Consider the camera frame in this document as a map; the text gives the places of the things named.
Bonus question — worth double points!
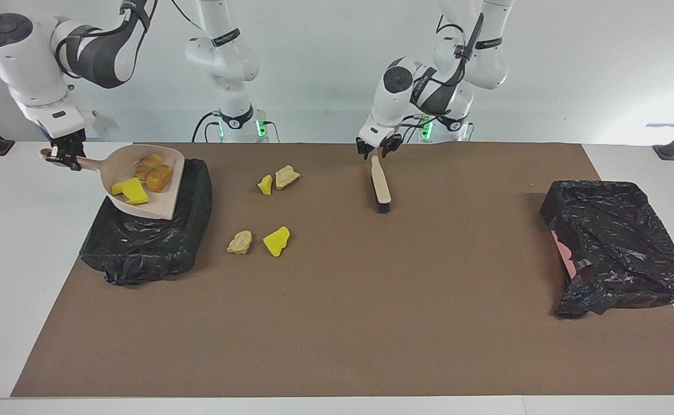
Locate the striped croissant piece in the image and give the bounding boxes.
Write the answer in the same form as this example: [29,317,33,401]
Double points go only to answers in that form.
[135,153,164,180]

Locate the beige hand brush black bristles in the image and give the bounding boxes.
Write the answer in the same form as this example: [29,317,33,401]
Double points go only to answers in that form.
[370,154,392,214]

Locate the brown cork-shaped bread roll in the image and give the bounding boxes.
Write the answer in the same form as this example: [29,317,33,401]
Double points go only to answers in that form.
[146,164,174,193]

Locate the brown table mat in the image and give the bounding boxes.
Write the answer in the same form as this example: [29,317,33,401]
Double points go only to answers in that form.
[10,142,674,398]

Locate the notched yellow sponge piece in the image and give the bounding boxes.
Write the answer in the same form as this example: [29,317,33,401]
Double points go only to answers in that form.
[111,178,150,205]

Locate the left arm base cable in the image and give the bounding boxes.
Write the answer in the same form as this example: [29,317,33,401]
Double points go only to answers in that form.
[400,112,430,143]

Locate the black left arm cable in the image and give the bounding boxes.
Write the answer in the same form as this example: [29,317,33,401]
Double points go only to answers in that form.
[403,12,484,125]

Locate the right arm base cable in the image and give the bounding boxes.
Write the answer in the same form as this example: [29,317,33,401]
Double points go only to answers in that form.
[192,112,222,143]

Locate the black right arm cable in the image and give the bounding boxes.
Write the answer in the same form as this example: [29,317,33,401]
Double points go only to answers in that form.
[55,0,199,78]

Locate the beige plastic dustpan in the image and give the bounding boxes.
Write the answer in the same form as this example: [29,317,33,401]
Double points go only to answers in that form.
[40,144,186,221]

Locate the angular beige bread chunk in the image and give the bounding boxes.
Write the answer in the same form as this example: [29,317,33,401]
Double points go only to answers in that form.
[275,165,301,190]

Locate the bin lined with black bag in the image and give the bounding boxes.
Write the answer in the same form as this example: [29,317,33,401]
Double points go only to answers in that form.
[79,157,213,287]

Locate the pink bin with black bag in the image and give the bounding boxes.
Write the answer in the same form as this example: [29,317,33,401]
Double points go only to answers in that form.
[540,180,674,319]

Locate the rounded beige bread chunk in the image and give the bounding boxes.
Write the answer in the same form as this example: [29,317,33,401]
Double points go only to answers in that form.
[226,231,253,255]

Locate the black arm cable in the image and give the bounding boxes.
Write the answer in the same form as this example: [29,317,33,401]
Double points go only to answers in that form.
[403,12,484,125]
[55,0,199,78]

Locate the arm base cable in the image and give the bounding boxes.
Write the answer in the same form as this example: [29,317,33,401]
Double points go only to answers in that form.
[192,112,222,143]
[400,112,430,143]

